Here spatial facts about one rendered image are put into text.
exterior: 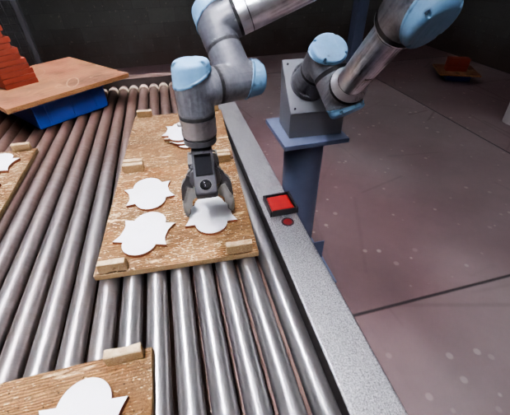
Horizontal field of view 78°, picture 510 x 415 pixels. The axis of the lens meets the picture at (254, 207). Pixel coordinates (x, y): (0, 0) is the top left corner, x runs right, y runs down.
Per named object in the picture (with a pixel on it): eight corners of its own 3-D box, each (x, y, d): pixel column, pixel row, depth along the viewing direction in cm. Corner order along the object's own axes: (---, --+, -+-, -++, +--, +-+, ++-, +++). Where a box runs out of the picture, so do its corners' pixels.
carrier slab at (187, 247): (234, 162, 102) (234, 158, 101) (259, 256, 71) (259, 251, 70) (122, 174, 98) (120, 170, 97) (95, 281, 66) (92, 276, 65)
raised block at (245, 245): (251, 246, 71) (251, 237, 69) (253, 252, 70) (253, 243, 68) (226, 249, 70) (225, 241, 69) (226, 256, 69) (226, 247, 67)
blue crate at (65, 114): (74, 91, 156) (66, 71, 150) (110, 105, 142) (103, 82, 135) (7, 113, 137) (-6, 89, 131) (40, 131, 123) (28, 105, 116)
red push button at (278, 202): (287, 198, 88) (287, 193, 87) (294, 211, 84) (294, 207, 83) (266, 201, 87) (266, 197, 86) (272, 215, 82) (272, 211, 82)
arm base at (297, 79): (320, 58, 122) (329, 43, 112) (334, 95, 121) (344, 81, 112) (284, 69, 120) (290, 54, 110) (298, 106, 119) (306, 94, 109)
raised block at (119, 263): (129, 263, 68) (126, 255, 66) (128, 271, 66) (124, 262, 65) (100, 268, 67) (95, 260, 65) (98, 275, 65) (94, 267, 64)
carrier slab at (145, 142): (221, 113, 134) (221, 109, 133) (233, 162, 102) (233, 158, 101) (136, 120, 129) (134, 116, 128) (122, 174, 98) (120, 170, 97)
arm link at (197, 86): (220, 60, 58) (176, 67, 55) (225, 117, 65) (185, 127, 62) (203, 52, 64) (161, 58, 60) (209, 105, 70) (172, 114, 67)
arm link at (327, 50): (325, 48, 112) (340, 21, 99) (340, 81, 111) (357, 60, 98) (295, 58, 110) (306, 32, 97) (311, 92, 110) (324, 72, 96)
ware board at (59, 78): (71, 60, 164) (69, 56, 163) (129, 76, 140) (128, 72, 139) (-43, 87, 134) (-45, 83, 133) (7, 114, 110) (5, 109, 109)
